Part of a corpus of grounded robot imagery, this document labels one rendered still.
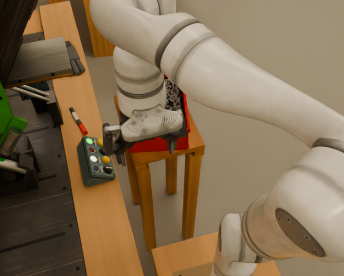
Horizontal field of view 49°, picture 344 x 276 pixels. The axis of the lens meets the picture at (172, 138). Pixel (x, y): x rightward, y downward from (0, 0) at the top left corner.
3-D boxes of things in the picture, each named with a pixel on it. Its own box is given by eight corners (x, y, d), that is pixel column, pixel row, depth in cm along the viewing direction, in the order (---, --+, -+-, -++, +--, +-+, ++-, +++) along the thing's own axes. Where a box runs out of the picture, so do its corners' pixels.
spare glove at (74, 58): (46, 50, 152) (45, 45, 150) (72, 43, 154) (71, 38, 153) (59, 81, 140) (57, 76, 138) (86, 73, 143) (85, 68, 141)
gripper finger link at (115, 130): (128, 118, 63) (129, 126, 65) (101, 124, 62) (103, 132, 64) (131, 128, 62) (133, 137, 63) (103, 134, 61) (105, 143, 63)
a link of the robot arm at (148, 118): (124, 144, 54) (120, 116, 49) (109, 92, 61) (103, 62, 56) (184, 130, 56) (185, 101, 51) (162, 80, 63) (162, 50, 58)
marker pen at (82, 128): (69, 110, 131) (68, 108, 130) (73, 109, 132) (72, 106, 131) (84, 136, 124) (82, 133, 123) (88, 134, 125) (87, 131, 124)
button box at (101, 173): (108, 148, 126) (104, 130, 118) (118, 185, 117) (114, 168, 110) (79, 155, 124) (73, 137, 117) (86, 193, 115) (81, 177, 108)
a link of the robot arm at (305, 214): (360, 279, 28) (275, 275, 52) (439, 195, 30) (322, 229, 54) (270, 185, 30) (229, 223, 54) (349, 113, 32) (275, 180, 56)
